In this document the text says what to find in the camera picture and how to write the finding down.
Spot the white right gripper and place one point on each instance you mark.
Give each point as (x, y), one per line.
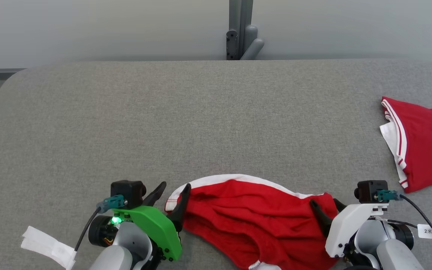
(345, 228)

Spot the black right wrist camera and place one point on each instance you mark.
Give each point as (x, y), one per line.
(369, 191)

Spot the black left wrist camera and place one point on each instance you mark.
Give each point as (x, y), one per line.
(126, 191)

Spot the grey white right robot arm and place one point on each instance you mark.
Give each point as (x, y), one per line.
(392, 251)

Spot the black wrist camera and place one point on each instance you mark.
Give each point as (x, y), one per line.
(126, 191)
(369, 191)

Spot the grey metal wall post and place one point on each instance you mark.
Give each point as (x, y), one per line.
(238, 22)

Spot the grey fabric sofa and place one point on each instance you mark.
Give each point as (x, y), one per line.
(201, 123)

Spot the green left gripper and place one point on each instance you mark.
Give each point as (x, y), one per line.
(156, 228)

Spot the red tank top white trim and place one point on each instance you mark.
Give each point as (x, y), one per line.
(246, 221)

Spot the red jersey with white sleeves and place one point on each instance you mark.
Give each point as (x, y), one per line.
(426, 150)

